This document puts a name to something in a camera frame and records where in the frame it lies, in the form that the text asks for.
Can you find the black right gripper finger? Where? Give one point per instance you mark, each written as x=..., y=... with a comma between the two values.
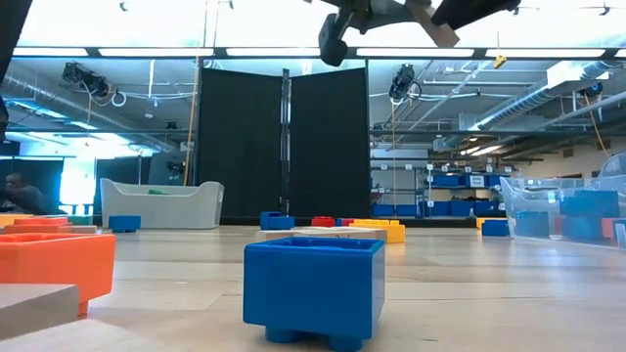
x=479, y=10

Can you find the black background robot arm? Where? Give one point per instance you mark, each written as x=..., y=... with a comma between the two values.
x=176, y=168

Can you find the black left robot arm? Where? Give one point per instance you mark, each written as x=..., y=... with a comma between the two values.
x=14, y=29

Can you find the yellow hanging hook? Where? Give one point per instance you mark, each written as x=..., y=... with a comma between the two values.
x=499, y=61

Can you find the black ceiling-hung device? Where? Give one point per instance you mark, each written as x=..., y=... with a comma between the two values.
x=403, y=80
x=85, y=78

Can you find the black folding partition screen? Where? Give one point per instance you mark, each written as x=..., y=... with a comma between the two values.
x=327, y=146

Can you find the shelf with blue bins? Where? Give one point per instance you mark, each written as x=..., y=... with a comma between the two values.
x=460, y=195

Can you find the clear plastic bin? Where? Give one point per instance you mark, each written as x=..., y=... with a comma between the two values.
x=538, y=195

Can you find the small red toy brick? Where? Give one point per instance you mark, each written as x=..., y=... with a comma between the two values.
x=323, y=222
x=348, y=222

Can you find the white plastic bin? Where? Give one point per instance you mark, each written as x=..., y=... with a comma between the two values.
x=161, y=205

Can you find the long orange toy brick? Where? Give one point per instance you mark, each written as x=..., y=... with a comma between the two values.
x=39, y=226

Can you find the person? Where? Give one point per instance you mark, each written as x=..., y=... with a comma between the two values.
x=22, y=195

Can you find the amber yellow toy brick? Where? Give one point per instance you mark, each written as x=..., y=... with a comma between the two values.
x=14, y=219

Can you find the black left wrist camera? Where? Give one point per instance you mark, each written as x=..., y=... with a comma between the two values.
x=335, y=39

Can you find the white ventilation duct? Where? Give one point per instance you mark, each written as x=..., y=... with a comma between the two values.
x=538, y=93

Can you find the silver ventilation duct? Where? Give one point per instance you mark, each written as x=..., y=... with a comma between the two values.
x=49, y=98

